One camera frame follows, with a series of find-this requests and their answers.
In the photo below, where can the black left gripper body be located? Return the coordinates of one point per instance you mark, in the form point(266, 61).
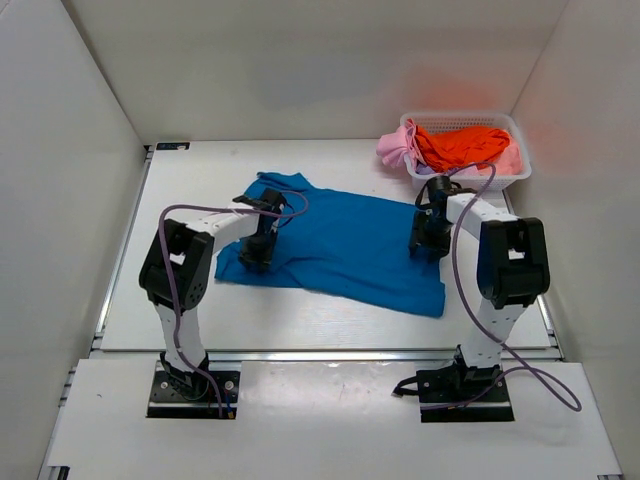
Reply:
point(258, 248)

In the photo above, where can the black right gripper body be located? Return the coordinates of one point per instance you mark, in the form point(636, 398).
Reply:
point(430, 234)

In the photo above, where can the blue t shirt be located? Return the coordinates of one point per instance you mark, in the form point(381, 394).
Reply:
point(343, 244)

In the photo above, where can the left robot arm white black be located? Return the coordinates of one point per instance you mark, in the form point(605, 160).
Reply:
point(176, 272)

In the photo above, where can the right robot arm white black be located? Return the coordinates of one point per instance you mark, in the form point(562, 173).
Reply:
point(512, 269)

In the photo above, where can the lavender t shirt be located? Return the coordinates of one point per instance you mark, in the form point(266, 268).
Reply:
point(424, 170)

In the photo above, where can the orange t shirt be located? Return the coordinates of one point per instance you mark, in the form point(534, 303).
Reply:
point(459, 148)

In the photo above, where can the light pink t shirt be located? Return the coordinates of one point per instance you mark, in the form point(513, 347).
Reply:
point(512, 160)

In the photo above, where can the white plastic laundry basket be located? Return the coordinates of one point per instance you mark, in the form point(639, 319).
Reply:
point(435, 121)

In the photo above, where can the black label sticker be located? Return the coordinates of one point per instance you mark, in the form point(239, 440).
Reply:
point(172, 146)

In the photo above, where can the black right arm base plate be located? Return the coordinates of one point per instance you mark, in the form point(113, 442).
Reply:
point(457, 393)

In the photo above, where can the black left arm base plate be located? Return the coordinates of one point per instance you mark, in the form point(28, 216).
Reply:
point(194, 397)

